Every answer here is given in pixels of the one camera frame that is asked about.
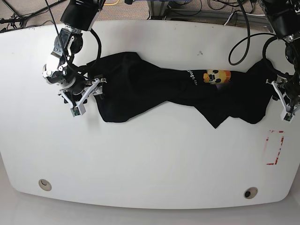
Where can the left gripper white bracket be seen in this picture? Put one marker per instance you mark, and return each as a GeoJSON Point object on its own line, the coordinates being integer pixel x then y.
{"type": "Point", "coordinates": [290, 102]}

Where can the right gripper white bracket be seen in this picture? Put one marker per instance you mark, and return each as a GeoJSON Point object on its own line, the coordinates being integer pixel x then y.
{"type": "Point", "coordinates": [78, 94]}

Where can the black graphic T-shirt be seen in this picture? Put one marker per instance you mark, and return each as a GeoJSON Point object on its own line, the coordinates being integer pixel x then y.
{"type": "Point", "coordinates": [134, 86]}

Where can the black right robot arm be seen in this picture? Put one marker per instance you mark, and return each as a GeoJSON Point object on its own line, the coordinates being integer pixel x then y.
{"type": "Point", "coordinates": [78, 16]}

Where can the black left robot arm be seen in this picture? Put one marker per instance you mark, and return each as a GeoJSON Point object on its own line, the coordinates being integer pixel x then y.
{"type": "Point", "coordinates": [284, 18]}

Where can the red tape rectangle marking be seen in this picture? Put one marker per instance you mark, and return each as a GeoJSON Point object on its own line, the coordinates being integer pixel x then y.
{"type": "Point", "coordinates": [273, 146]}

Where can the right table grommet hole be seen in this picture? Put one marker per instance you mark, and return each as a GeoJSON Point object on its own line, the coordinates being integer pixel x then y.
{"type": "Point", "coordinates": [250, 193]}

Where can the table grommet hole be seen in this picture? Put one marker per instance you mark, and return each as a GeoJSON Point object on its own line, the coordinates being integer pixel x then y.
{"type": "Point", "coordinates": [250, 193]}
{"type": "Point", "coordinates": [44, 185]}

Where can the black tripod legs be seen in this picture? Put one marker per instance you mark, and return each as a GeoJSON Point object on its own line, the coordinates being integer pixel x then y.
{"type": "Point", "coordinates": [17, 21]}

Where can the left table grommet hole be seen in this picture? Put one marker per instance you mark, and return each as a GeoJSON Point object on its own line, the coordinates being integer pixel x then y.
{"type": "Point", "coordinates": [44, 185]}

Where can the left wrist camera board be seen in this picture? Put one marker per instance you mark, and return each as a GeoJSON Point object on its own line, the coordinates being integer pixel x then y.
{"type": "Point", "coordinates": [286, 116]}

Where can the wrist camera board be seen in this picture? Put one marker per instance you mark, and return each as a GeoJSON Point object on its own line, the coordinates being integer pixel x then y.
{"type": "Point", "coordinates": [286, 116]}
{"type": "Point", "coordinates": [78, 110]}

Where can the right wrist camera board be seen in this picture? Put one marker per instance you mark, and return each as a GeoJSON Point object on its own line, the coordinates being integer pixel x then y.
{"type": "Point", "coordinates": [78, 110]}

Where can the aluminium frame stand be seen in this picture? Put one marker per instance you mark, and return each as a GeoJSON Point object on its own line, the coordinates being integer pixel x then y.
{"type": "Point", "coordinates": [157, 9]}

